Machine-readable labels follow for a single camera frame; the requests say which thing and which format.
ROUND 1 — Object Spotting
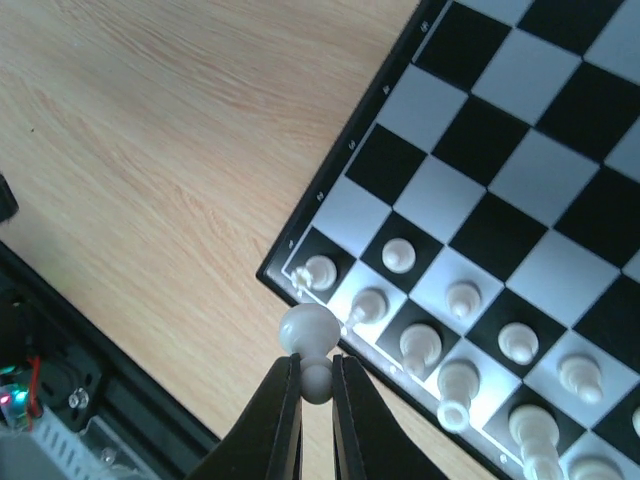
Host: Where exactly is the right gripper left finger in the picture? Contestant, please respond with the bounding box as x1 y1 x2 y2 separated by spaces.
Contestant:
187 354 302 480

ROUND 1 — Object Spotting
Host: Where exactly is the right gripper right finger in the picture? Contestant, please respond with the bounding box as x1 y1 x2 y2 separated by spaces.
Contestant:
331 355 446 480

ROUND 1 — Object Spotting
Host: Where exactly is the white chess piece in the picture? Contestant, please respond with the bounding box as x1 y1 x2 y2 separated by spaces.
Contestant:
436 360 480 433
345 288 388 329
291 255 338 291
399 324 442 377
382 238 416 274
279 303 341 405
568 456 624 480
498 322 539 365
632 407 640 437
558 355 604 404
508 404 564 480
446 281 482 319

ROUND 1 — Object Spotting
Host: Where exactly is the black white chessboard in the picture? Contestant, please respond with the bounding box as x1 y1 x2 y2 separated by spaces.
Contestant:
257 0 639 479

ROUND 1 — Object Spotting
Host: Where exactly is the light blue cable duct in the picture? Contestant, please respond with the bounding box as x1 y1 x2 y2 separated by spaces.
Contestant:
30 409 103 479

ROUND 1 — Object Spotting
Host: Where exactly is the black aluminium frame rail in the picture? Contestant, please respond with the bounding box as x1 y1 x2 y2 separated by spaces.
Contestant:
1 246 220 479

